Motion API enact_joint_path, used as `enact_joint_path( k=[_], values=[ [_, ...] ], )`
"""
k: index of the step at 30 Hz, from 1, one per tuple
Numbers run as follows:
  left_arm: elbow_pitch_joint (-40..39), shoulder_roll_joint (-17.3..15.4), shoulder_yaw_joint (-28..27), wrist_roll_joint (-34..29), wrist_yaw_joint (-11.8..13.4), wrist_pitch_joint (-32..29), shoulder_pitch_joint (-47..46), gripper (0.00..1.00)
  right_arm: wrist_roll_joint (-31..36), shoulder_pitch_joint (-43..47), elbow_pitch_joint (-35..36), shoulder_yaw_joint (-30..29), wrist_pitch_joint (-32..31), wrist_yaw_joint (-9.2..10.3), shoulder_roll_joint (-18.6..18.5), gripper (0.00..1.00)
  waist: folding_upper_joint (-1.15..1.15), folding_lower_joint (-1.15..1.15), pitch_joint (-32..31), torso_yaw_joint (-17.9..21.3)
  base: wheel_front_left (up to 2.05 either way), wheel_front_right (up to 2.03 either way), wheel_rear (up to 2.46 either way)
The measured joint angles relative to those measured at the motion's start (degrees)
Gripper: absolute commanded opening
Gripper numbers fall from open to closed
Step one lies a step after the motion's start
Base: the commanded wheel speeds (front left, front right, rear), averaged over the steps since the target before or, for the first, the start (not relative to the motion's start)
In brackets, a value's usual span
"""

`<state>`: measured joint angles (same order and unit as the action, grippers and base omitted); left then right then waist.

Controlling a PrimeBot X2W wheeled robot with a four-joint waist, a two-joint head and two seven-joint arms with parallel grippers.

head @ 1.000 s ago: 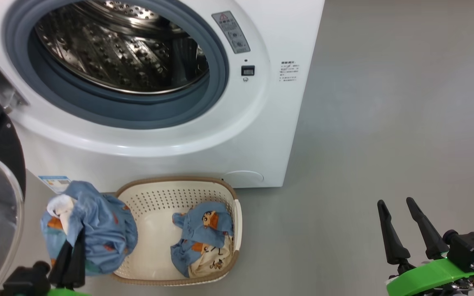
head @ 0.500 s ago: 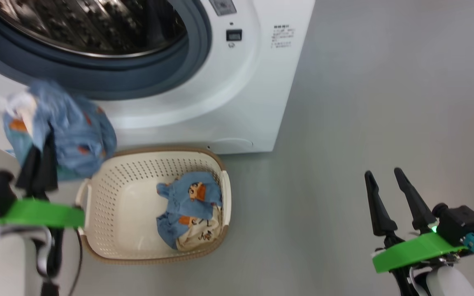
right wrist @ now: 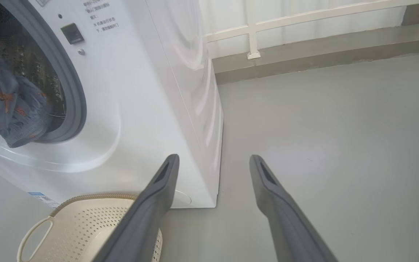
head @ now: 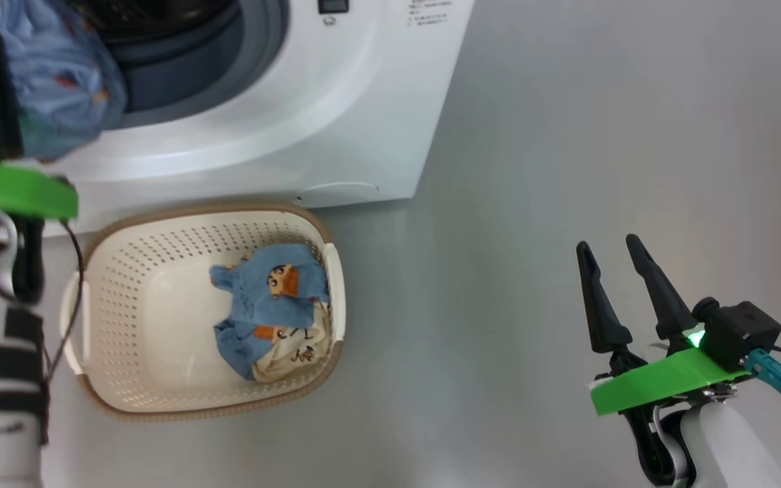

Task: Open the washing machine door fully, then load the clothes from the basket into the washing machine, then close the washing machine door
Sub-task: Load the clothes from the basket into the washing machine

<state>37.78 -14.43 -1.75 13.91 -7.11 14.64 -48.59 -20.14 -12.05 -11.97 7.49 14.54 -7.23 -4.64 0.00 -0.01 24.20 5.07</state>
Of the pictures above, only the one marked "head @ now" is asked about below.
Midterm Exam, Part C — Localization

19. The plain light blue garment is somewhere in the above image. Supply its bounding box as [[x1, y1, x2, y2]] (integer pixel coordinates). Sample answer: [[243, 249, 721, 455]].
[[0, 0, 128, 161]]

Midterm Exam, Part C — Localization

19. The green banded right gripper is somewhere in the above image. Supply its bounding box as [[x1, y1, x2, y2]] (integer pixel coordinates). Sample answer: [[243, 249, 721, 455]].
[[576, 234, 752, 486]]

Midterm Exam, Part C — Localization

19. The round white filter cover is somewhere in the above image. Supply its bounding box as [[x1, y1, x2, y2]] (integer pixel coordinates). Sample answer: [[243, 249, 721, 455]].
[[294, 181, 380, 208]]

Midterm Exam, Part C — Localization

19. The white front-load washing machine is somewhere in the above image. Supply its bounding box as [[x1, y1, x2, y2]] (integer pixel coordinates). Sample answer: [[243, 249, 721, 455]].
[[0, 0, 476, 238]]

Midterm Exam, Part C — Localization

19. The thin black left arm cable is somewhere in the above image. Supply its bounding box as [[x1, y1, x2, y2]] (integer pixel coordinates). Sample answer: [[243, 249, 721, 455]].
[[43, 217, 87, 388]]

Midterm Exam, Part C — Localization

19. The printed warning text label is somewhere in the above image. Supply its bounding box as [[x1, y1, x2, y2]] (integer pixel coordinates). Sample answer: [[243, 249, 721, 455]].
[[407, 0, 454, 28]]

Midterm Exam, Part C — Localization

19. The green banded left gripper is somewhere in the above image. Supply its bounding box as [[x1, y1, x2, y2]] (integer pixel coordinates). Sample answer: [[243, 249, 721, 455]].
[[0, 41, 80, 303]]

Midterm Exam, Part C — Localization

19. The blue cartoon print garment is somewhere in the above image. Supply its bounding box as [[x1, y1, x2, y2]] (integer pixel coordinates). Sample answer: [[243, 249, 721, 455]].
[[209, 244, 330, 380]]

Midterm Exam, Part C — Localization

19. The cream perforated laundry basket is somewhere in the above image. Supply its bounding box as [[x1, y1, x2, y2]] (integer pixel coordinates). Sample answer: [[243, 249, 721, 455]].
[[60, 203, 347, 422]]

